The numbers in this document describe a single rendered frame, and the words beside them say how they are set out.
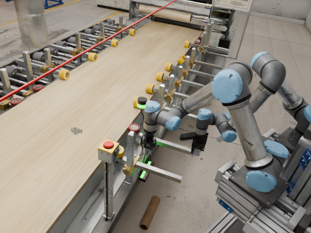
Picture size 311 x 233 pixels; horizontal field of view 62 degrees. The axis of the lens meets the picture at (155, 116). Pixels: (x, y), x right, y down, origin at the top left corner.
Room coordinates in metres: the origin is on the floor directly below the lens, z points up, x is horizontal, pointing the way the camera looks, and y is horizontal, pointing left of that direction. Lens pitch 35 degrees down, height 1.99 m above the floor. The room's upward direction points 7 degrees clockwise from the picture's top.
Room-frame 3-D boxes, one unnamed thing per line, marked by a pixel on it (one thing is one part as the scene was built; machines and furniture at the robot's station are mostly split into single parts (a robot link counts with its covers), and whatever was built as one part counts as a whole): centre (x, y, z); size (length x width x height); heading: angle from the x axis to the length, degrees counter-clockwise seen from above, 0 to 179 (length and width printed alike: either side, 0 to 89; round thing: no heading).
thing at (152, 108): (1.10, 0.02, 1.24); 0.09 x 0.08 x 0.11; 60
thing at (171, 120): (1.07, -0.08, 1.24); 0.11 x 0.11 x 0.08; 60
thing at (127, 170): (1.11, 0.11, 0.84); 0.14 x 0.06 x 0.05; 164
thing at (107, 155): (0.84, 0.19, 1.18); 0.07 x 0.07 x 0.08; 74
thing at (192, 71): (2.31, -0.30, 0.95); 0.50 x 0.04 x 0.04; 74
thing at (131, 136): (1.09, 0.11, 0.87); 0.04 x 0.04 x 0.48; 74
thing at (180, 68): (2.05, -0.16, 0.87); 0.04 x 0.04 x 0.48; 74
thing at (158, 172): (1.10, 0.01, 0.84); 0.44 x 0.03 x 0.04; 74
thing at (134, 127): (1.40, 0.13, 0.85); 0.08 x 0.08 x 0.11
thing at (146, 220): (1.36, -0.06, 0.04); 0.30 x 0.08 x 0.08; 164
